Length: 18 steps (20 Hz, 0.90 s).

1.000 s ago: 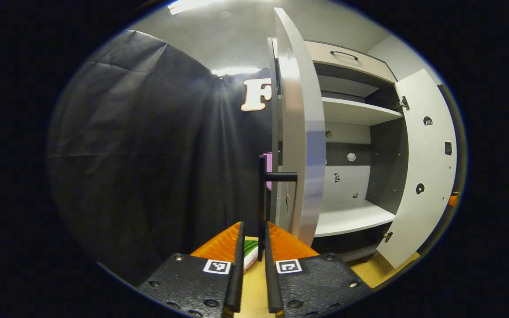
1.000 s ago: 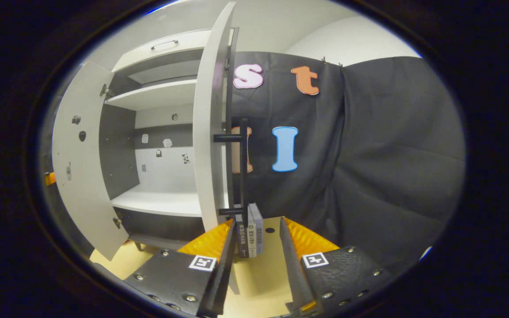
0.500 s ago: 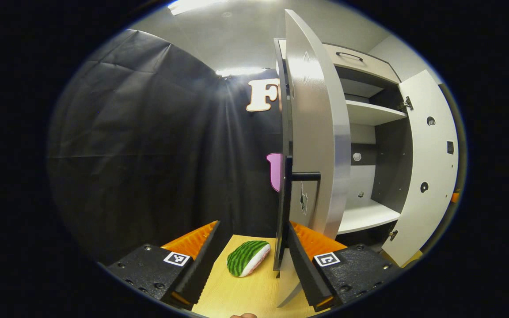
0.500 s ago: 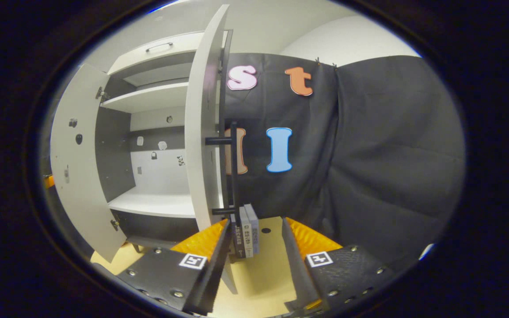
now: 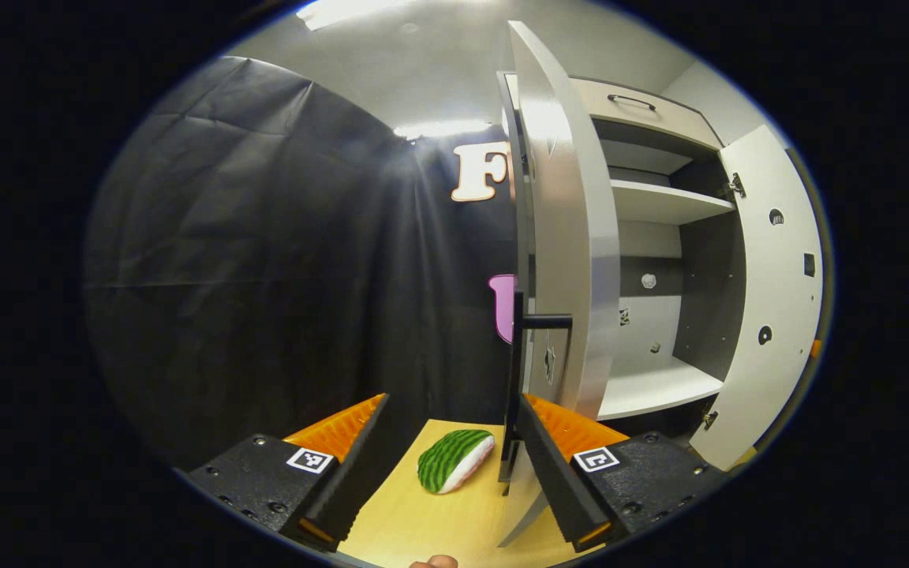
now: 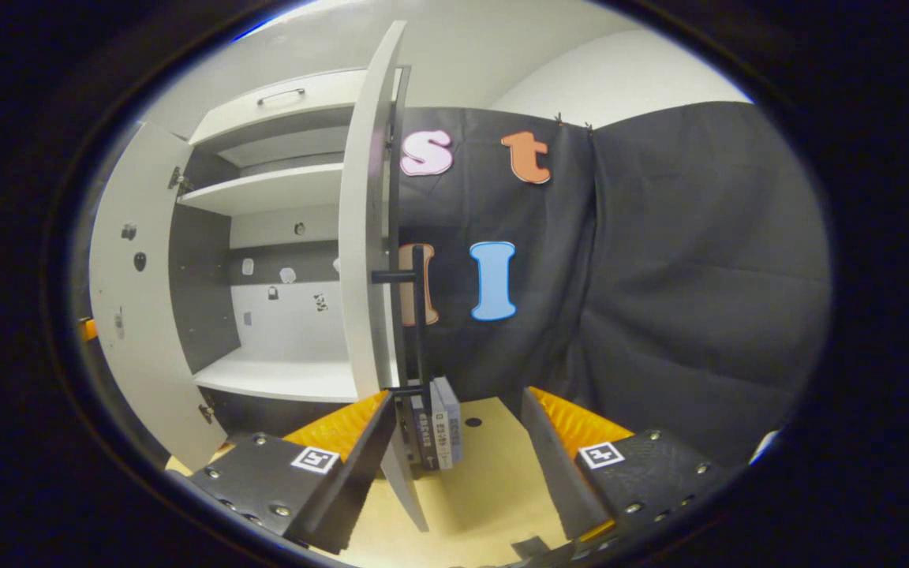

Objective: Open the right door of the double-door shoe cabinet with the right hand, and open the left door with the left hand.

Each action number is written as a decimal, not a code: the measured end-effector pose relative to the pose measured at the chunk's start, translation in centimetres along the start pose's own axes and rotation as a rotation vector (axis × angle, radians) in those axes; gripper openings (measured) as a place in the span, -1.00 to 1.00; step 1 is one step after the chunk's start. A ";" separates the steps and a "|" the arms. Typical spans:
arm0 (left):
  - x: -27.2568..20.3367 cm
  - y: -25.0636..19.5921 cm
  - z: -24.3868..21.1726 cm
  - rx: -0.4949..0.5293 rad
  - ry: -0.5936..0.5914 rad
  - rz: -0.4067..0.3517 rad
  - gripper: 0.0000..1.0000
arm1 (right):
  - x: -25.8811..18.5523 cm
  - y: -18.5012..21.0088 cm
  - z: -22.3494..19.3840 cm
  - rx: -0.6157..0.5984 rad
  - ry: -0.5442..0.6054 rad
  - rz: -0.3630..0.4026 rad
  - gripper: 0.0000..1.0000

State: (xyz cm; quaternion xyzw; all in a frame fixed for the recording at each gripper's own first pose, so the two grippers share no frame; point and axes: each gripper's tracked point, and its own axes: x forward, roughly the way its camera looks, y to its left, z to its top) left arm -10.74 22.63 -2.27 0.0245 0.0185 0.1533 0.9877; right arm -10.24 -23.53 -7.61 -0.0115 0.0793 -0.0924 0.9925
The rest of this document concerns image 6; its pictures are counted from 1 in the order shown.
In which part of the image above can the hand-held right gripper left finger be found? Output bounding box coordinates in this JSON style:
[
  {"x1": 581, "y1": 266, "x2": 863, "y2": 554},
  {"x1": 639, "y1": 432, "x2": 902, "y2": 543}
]
[{"x1": 186, "y1": 389, "x2": 398, "y2": 555}]

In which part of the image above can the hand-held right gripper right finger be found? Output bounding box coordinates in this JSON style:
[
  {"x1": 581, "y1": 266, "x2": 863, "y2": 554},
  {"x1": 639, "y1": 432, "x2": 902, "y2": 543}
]
[{"x1": 519, "y1": 386, "x2": 728, "y2": 562}]

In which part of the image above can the white cabinet door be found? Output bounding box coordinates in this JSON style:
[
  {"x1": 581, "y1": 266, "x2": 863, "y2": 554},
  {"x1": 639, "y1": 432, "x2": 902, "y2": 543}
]
[
  {"x1": 339, "y1": 21, "x2": 430, "y2": 533},
  {"x1": 88, "y1": 118, "x2": 228, "y2": 473}
]

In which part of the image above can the black door handle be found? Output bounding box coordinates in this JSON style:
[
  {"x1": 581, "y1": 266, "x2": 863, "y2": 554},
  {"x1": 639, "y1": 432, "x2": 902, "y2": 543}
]
[{"x1": 370, "y1": 244, "x2": 428, "y2": 395}]

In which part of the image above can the white double-door shoe cabinet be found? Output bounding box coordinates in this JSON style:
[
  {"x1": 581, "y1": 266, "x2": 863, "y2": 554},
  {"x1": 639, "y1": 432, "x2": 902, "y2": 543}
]
[{"x1": 166, "y1": 65, "x2": 413, "y2": 443}]

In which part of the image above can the white cabinet shelf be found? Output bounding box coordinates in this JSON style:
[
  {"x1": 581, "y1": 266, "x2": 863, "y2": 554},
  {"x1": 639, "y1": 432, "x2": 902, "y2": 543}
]
[
  {"x1": 193, "y1": 347, "x2": 361, "y2": 404},
  {"x1": 177, "y1": 163, "x2": 345, "y2": 217}
]

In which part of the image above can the white cabinet drawer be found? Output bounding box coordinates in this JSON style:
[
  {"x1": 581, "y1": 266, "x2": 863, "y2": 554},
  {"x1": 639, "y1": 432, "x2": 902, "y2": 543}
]
[{"x1": 188, "y1": 68, "x2": 368, "y2": 147}]

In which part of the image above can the black flat plate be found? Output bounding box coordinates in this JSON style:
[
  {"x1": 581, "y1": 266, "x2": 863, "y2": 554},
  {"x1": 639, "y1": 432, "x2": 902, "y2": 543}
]
[{"x1": 510, "y1": 536, "x2": 552, "y2": 561}]

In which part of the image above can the light grey book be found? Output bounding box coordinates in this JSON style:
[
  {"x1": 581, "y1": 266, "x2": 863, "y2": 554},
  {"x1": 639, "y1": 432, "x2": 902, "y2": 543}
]
[{"x1": 428, "y1": 382, "x2": 455, "y2": 472}]

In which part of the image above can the white desk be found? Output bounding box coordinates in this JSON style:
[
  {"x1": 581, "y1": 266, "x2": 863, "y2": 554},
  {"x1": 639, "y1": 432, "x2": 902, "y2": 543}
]
[{"x1": 748, "y1": 428, "x2": 783, "y2": 466}]

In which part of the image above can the black backdrop cloth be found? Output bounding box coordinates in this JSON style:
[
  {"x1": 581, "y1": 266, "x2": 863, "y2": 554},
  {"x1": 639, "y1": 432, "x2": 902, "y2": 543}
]
[{"x1": 387, "y1": 101, "x2": 832, "y2": 466}]

